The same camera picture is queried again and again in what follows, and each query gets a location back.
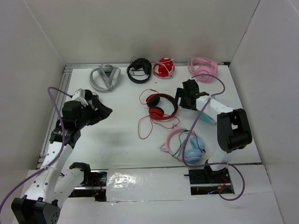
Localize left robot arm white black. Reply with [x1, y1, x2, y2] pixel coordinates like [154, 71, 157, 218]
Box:
[11, 89, 112, 224]

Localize white glossy cover sheet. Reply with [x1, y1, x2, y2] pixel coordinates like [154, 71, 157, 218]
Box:
[106, 167, 191, 202]

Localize teal cat-ear headphones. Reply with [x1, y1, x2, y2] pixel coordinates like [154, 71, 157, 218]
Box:
[199, 112, 217, 125]

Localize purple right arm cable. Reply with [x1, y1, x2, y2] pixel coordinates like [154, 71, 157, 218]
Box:
[183, 74, 246, 201]

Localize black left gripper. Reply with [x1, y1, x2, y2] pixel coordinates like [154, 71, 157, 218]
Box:
[76, 97, 112, 129]

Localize pink blue cat-ear headphones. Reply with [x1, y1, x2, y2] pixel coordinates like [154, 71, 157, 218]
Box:
[159, 126, 206, 164]

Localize red black headphones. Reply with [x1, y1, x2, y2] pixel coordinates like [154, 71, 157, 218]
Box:
[137, 88, 180, 140]

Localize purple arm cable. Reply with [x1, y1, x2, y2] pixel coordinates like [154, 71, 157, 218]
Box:
[183, 74, 246, 201]
[0, 86, 75, 210]

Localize red white folded headphones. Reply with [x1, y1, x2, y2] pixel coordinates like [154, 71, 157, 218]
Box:
[153, 57, 175, 79]

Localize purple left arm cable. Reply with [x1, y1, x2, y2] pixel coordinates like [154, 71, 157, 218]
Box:
[0, 86, 75, 210]

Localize grey white headphones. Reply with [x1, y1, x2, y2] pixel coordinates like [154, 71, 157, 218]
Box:
[89, 64, 121, 92]

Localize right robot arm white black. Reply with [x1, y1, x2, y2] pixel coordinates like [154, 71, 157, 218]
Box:
[175, 78, 253, 183]

